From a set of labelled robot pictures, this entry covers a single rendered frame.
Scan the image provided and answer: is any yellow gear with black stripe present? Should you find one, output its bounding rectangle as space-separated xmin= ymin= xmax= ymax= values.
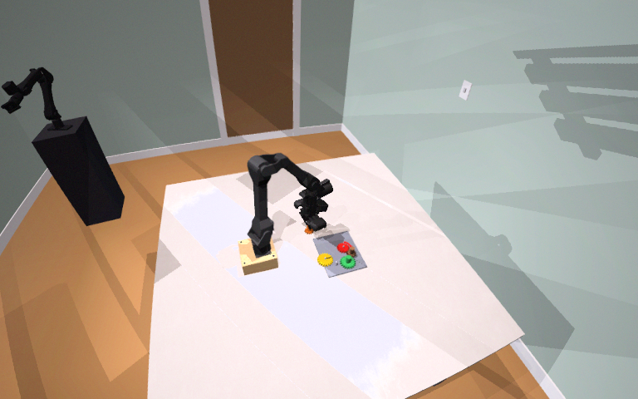
xmin=317 ymin=253 xmax=333 ymax=267

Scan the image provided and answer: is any red gear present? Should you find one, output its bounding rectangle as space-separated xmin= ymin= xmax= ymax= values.
xmin=337 ymin=243 xmax=350 ymax=253

